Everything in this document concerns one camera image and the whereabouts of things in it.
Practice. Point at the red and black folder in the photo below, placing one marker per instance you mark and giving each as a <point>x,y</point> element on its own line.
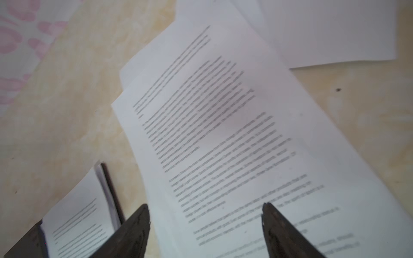
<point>111,190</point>

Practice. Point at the large text sheet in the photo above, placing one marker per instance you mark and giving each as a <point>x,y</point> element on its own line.
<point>219,126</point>

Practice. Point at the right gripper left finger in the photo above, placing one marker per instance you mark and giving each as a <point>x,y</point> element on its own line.
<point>130,240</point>

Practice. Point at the text sheet right corner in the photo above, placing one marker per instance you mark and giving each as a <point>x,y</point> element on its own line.
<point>302,33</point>

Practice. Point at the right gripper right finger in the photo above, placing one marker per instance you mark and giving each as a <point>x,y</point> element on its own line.
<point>282,239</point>

